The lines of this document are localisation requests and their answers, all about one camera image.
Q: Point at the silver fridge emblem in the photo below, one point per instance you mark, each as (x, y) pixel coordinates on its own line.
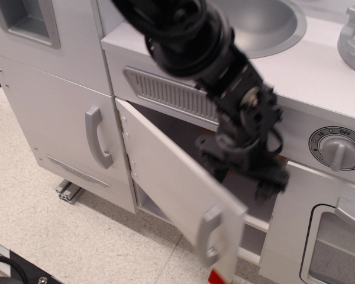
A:
(78, 172)

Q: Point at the grey fridge door handle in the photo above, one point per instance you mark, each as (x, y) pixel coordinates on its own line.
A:
(93, 120)

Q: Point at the grey timer knob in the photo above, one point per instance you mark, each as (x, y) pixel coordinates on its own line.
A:
(339, 154)

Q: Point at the grey sink basin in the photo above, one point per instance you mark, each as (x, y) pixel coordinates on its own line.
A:
(264, 27)

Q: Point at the white toy kitchen body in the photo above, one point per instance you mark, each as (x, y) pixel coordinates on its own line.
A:
(95, 241)

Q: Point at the grey oven door handle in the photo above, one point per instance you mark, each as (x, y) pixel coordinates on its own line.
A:
(345, 210)

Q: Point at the white oven door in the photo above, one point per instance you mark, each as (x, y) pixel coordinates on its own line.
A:
(306, 242)

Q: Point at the red toy strawberry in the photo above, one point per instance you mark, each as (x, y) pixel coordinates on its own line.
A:
(215, 278)

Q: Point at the white cabinet door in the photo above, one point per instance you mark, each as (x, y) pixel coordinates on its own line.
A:
(181, 187)

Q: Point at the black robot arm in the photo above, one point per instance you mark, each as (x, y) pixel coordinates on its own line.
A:
(194, 40)

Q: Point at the aluminium extrusion bar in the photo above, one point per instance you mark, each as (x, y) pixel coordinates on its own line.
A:
(69, 192)

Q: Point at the grey cabinet door handle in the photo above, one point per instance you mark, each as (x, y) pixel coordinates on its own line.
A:
(209, 222)

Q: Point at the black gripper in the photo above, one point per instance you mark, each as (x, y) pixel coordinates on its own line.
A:
(220, 153)

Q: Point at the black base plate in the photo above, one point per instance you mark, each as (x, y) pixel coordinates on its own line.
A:
(33, 273)

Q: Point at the grey vent grille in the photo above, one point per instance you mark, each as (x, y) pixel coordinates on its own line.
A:
(171, 94)

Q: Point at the white fridge door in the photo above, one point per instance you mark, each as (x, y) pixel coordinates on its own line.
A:
(51, 114)

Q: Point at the grey stove burner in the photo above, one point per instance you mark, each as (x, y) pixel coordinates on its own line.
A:
(346, 40)

